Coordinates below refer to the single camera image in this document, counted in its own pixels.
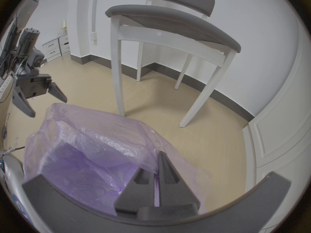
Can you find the white bedside table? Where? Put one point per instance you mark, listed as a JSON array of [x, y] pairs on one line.
[[64, 44], [51, 50]]

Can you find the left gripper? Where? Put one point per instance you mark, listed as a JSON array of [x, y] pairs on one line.
[[31, 84]]

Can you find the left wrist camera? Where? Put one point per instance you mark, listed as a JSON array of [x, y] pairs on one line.
[[36, 58]]

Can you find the small cream table lamp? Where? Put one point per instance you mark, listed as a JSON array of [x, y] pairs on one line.
[[64, 27]]

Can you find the white wall socket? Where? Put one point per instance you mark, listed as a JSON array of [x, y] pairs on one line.
[[93, 36]]

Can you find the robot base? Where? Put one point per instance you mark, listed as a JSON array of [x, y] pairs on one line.
[[12, 173]]

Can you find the white power strip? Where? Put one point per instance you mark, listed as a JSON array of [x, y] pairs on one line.
[[6, 85]]

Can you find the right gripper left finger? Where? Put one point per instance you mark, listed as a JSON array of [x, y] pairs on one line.
[[132, 193]]

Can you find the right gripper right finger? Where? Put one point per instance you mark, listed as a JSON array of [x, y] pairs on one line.
[[175, 193]]

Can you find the purple plastic bag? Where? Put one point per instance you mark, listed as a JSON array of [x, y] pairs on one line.
[[97, 130]]

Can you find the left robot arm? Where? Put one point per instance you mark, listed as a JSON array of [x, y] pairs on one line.
[[29, 39]]

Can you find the white chair with grey seat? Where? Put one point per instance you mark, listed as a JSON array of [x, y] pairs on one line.
[[170, 18]]

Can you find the white wardrobe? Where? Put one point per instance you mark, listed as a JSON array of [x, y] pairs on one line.
[[279, 135]]

